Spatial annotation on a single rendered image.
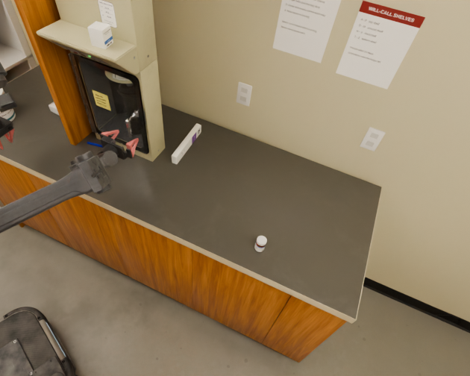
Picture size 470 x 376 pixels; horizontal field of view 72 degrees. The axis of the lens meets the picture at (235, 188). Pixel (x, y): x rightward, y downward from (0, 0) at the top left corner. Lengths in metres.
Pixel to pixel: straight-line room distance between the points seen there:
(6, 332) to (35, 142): 0.98
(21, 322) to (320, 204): 1.63
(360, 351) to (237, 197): 1.33
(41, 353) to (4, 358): 0.15
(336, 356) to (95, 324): 1.46
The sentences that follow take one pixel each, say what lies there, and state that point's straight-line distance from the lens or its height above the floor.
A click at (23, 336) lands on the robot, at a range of 2.10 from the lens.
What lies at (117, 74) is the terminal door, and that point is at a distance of 1.36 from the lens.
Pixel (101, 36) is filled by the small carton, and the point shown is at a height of 1.55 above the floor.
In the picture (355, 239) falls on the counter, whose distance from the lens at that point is 1.48.
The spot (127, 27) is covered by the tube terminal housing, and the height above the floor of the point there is 1.56.
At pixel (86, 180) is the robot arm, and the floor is 1.48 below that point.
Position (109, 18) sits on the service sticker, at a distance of 1.27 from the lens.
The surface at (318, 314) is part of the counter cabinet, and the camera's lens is 1.45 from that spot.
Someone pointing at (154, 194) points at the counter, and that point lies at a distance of 1.46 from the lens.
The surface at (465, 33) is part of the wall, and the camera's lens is 1.39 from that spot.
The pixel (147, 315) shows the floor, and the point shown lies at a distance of 2.21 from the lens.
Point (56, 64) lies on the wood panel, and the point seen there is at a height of 1.34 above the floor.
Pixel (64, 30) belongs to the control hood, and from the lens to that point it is 1.36.
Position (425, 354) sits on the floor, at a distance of 2.56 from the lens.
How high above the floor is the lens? 2.09
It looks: 50 degrees down
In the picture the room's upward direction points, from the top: 9 degrees clockwise
